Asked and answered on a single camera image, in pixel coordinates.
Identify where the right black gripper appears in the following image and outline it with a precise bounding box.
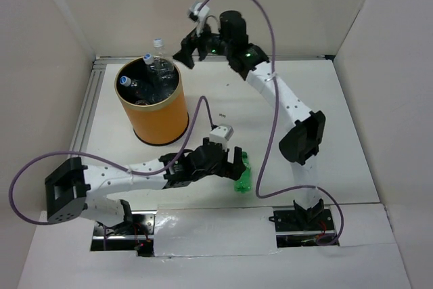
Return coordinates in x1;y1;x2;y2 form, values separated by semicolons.
175;16;233;68

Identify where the green bottle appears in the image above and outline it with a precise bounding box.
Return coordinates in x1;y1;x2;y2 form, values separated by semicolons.
233;152;252;194

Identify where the clear bottle white cap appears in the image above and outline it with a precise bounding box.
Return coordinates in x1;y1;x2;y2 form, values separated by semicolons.
153;38;177;90

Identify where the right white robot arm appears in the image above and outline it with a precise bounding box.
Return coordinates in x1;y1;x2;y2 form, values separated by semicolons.
173;7;325;229

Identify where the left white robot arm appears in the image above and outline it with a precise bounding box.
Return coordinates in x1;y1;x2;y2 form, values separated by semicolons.
45;138;246;234

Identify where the orange cylindrical bin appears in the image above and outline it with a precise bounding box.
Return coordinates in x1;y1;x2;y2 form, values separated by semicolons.
115;57;189;146

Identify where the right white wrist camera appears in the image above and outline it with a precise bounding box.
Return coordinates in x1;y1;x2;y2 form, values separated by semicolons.
187;1;210;37

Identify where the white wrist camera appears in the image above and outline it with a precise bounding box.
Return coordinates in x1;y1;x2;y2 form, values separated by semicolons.
209;125;234;151
187;1;210;37

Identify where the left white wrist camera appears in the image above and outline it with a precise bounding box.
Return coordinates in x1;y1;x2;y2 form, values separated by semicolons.
209;125;234;151

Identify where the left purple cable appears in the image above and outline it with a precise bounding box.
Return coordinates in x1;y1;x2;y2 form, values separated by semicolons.
8;95;217;225

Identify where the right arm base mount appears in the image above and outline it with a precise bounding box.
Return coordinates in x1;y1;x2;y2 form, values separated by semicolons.
268;208;338;248

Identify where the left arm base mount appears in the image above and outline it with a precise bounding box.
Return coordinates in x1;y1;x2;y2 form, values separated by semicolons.
90;210;157;257

